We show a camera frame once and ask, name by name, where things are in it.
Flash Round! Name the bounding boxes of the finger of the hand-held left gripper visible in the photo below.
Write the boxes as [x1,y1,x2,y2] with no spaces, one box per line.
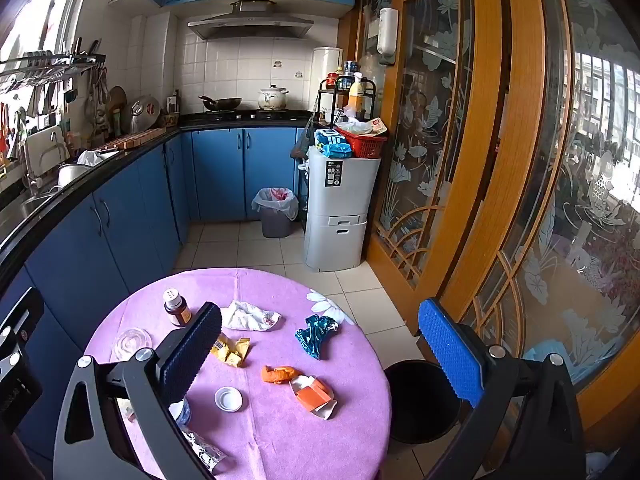
[0,287,46,376]

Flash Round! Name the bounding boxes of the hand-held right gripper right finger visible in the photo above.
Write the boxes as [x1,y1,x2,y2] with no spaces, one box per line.
[417,298,587,480]

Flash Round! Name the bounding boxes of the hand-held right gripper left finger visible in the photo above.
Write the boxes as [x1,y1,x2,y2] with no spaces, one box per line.
[53,302,222,480]

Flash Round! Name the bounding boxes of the yellow candy wrapper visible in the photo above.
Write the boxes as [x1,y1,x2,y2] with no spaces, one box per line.
[210,335,251,368]

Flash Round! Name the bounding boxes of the black trash bin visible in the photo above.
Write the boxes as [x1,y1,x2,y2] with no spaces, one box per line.
[382,360,462,445]

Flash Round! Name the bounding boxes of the silver foil wrapper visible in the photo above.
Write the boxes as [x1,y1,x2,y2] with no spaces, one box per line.
[180,427,228,476]

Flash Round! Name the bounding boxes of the teal wrapper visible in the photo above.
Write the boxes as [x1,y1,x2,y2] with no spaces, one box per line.
[295,315,340,361]

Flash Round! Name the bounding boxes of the brown spice bottle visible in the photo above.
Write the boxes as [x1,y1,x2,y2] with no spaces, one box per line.
[163,288,192,328]

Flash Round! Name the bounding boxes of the clear glass dish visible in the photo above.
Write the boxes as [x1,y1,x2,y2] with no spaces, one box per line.
[112,327,153,362]

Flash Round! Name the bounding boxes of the white crumpled tissue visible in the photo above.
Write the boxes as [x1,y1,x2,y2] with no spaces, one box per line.
[221,300,282,332]

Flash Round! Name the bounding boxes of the white bottle cap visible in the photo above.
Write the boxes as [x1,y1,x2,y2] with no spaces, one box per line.
[214,386,244,413]

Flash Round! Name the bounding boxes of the blue white cup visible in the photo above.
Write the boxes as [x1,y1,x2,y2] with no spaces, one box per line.
[167,397,192,428]

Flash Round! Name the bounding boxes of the orange peel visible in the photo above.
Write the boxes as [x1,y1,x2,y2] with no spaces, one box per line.
[261,364,303,386]

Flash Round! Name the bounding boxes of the steel sink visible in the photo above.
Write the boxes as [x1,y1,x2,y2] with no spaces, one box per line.
[0,192,56,243]

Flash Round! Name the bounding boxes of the light blue chair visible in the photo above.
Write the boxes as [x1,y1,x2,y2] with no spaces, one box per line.
[525,337,593,386]

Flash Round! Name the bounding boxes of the pink tablecloth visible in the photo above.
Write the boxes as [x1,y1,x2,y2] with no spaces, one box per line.
[82,267,392,480]

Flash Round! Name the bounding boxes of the orange white torn carton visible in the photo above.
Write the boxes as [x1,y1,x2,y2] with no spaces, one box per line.
[289,375,335,421]

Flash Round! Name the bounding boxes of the blue lower cabinets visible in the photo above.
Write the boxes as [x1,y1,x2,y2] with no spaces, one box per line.
[0,127,311,461]

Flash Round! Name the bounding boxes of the small metal pot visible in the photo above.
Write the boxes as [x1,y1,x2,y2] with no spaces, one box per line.
[57,162,91,187]

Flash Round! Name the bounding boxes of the steel faucet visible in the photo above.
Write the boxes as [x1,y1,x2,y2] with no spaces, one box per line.
[22,125,71,188]

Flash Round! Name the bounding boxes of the grey bin with white liner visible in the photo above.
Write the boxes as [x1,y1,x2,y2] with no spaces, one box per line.
[251,187,299,239]

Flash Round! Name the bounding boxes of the wooden glass sliding door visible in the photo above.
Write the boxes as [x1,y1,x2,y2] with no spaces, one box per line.
[367,0,503,336]
[440,0,640,453]

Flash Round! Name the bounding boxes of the grey storage cabinet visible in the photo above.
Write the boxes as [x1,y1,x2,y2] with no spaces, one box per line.
[304,145,382,272]

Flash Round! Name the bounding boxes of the white printed bag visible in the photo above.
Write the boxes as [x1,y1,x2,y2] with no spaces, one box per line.
[585,452,623,480]

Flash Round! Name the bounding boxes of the black kitchen countertop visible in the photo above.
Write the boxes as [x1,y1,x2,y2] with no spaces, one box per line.
[0,110,321,296]

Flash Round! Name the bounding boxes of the wooden cutting board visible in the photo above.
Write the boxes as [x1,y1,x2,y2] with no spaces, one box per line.
[95,127,167,151]

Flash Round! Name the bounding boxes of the red plastic basket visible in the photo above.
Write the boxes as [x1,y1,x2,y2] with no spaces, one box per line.
[334,127,388,159]

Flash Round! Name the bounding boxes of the metal pot lid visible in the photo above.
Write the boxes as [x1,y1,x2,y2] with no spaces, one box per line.
[122,95,161,133]

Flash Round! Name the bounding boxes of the blue packets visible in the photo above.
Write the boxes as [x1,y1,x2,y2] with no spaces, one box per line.
[314,129,353,157]

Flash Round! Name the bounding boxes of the black wok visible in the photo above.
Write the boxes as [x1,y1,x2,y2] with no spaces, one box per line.
[198,95,243,112]

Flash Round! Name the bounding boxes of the steel dish rack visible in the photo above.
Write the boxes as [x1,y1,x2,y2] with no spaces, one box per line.
[0,52,107,93]

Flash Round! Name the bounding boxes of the white ceramic pot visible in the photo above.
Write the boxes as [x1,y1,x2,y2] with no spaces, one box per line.
[257,85,290,111]

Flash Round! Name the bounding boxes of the yellow liquid bottle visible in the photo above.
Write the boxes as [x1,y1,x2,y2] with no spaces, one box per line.
[346,72,367,113]

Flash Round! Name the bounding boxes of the white cylinder canister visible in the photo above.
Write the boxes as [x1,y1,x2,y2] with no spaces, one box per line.
[312,46,343,111]

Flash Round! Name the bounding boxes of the steel range hood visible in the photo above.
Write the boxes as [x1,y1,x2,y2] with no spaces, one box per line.
[187,0,315,41]

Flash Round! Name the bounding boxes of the black wire rack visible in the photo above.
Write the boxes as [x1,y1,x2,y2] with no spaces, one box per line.
[317,77,377,128]

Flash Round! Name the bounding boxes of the white wall dispenser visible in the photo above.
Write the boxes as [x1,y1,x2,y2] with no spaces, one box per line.
[377,7,399,66]

